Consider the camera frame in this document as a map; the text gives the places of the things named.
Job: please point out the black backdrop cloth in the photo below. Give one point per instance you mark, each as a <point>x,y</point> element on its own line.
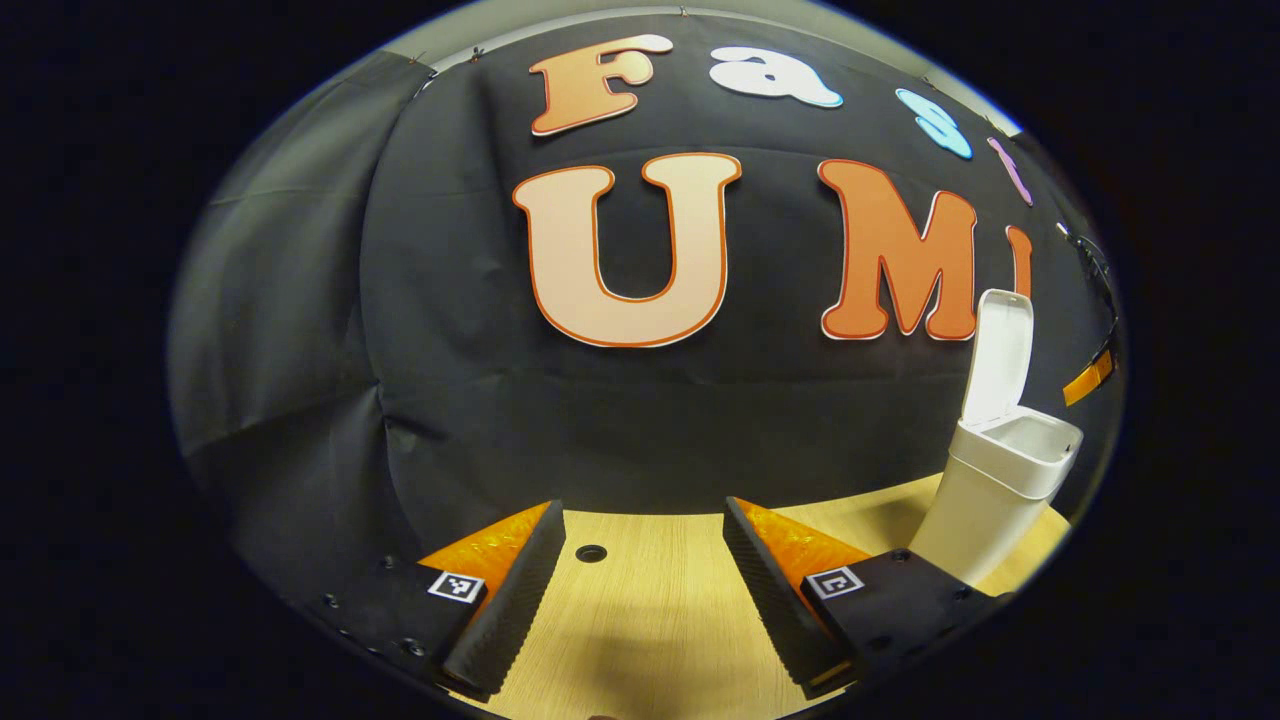
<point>600,420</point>

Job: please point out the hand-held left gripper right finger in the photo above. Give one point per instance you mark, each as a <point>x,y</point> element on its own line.
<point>770,600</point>

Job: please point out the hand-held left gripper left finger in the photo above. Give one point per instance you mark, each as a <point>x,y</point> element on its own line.
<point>520,600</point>

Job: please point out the wooden desktop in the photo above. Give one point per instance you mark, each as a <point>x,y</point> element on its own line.
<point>650,620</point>

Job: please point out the white desktop garbage bin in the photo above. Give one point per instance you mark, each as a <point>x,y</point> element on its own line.
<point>985,500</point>

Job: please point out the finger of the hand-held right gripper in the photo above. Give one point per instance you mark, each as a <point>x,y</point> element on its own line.
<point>1090,377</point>

